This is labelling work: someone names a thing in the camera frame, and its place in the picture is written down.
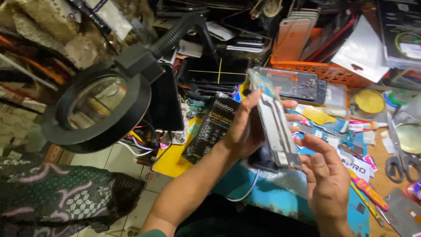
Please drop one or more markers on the person's right hand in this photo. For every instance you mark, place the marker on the person's right hand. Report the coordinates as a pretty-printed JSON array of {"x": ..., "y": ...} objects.
[{"x": 329, "y": 187}]

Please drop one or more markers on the red tape roll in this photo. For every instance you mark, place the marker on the red tape roll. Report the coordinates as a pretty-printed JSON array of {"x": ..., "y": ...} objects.
[{"x": 415, "y": 191}]

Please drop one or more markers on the white printed label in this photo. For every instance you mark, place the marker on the white printed label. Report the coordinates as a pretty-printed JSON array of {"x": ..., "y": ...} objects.
[{"x": 358, "y": 168}]

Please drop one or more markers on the grey metal plate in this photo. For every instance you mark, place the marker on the grey metal plate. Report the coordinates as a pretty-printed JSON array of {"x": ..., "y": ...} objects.
[{"x": 403, "y": 214}]

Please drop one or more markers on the black boxed packet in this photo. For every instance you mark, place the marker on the black boxed packet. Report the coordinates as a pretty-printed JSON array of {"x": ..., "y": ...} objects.
[{"x": 401, "y": 33}]

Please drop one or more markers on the heap of phone parts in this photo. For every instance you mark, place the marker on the heap of phone parts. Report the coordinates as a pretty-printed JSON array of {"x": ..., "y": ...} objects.
[{"x": 227, "y": 29}]

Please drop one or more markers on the black tablet screen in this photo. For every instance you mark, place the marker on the black tablet screen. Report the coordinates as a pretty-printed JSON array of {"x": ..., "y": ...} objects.
[{"x": 166, "y": 102}]

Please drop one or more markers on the black phone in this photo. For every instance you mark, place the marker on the black phone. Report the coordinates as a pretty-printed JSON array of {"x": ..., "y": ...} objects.
[{"x": 261, "y": 158}]

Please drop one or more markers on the black battery packet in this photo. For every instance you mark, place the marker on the black battery packet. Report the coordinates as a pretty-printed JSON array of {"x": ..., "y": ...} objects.
[{"x": 212, "y": 128}]

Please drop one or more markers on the dark blue phone back housing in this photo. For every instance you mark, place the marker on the dark blue phone back housing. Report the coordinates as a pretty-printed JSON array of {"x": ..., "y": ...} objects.
[{"x": 301, "y": 85}]

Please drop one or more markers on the dark patterned cloth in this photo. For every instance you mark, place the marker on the dark patterned cloth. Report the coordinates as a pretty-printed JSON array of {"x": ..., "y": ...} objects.
[{"x": 65, "y": 197}]

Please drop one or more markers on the pink and yellow tool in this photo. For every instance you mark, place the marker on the pink and yellow tool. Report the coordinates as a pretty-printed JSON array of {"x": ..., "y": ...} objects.
[{"x": 368, "y": 191}]

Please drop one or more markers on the blue work mat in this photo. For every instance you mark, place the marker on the blue work mat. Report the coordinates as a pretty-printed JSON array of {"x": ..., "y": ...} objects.
[{"x": 273, "y": 194}]

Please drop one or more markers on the round glass lens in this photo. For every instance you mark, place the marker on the round glass lens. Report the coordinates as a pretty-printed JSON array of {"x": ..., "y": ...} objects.
[{"x": 410, "y": 138}]

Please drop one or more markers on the black magnifier lamp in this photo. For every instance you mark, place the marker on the black magnifier lamp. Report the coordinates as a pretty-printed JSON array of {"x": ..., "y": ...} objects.
[{"x": 98, "y": 108}]

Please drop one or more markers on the white plastic packets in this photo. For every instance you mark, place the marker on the white plastic packets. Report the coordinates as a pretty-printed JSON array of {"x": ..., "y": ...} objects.
[{"x": 360, "y": 54}]

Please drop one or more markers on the round tin with yellow lid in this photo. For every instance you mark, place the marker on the round tin with yellow lid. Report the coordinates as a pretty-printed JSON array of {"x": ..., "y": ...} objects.
[{"x": 369, "y": 102}]

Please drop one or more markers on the yellow paper sheet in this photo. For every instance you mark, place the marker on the yellow paper sheet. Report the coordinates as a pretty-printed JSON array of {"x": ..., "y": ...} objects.
[{"x": 171, "y": 161}]

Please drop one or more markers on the person's left hand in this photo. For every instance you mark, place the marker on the person's left hand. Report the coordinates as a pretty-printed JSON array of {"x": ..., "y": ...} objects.
[{"x": 245, "y": 131}]

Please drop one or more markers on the yellow sticker packet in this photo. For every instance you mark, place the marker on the yellow sticker packet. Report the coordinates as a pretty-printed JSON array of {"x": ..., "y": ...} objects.
[{"x": 317, "y": 115}]

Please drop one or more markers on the white glue tube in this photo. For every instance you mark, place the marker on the white glue tube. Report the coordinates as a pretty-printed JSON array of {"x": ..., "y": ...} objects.
[{"x": 363, "y": 126}]

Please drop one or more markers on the clear plastic box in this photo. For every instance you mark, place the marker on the clear plastic box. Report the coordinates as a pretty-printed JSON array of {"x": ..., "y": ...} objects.
[{"x": 336, "y": 95}]

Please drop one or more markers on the orange plastic basket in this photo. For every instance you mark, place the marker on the orange plastic basket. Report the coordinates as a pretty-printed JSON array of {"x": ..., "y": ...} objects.
[{"x": 324, "y": 73}]

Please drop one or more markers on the yellow pencil tool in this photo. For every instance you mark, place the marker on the yellow pencil tool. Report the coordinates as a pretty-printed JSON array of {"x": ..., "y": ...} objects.
[{"x": 366, "y": 204}]

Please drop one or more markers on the blue phone circuit board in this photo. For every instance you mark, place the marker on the blue phone circuit board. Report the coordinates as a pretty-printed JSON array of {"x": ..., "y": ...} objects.
[{"x": 345, "y": 140}]

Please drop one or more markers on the row of rose gold phone backs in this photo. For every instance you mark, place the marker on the row of rose gold phone backs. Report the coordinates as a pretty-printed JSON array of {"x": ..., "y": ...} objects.
[{"x": 294, "y": 36}]

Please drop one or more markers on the green tape roll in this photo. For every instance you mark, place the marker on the green tape roll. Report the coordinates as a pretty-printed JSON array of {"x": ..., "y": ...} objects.
[{"x": 394, "y": 98}]

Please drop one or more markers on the silver phone frame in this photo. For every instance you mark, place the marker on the silver phone frame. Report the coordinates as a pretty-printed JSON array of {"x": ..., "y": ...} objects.
[{"x": 274, "y": 125}]

